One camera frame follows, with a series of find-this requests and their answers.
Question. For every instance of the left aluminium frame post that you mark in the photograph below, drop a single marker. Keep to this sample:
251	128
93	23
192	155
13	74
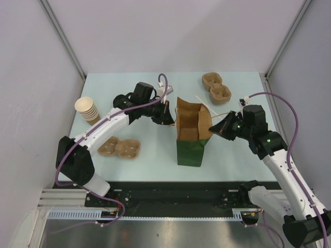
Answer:
55	23

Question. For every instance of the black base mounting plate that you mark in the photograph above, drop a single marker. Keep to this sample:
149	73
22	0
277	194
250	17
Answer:
187	199

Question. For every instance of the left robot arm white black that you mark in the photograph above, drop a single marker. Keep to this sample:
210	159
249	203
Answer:
74	155

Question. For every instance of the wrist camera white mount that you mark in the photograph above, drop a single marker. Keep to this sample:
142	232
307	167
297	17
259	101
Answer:
162	89
244	101

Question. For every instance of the white slotted cable duct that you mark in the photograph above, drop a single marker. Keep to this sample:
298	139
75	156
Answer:
235	214

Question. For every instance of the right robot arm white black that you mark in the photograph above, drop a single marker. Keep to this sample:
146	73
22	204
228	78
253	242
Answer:
304	219

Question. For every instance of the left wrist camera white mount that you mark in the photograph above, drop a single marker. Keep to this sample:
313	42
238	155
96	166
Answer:
162	89

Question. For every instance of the aluminium frame post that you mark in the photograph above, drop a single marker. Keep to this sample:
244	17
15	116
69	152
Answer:
288	37
55	23

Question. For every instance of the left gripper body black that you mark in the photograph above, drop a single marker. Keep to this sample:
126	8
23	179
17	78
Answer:
157	111

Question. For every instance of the green brown paper bag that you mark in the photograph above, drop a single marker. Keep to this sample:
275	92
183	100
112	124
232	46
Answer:
193	121

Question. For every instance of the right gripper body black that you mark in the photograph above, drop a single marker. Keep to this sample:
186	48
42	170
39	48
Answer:
236	128

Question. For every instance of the right aluminium frame post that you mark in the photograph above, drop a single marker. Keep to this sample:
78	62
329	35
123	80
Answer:
288	37

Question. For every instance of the aluminium rail bottom left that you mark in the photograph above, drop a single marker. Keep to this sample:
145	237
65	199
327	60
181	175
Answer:
62	199

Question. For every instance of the stack of paper cups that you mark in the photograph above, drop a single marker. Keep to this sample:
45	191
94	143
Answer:
86	107

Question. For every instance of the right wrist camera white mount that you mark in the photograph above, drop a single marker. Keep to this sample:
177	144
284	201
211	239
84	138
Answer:
244	101

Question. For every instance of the brown pulp cup carrier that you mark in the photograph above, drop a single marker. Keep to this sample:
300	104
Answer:
125	149
218	93

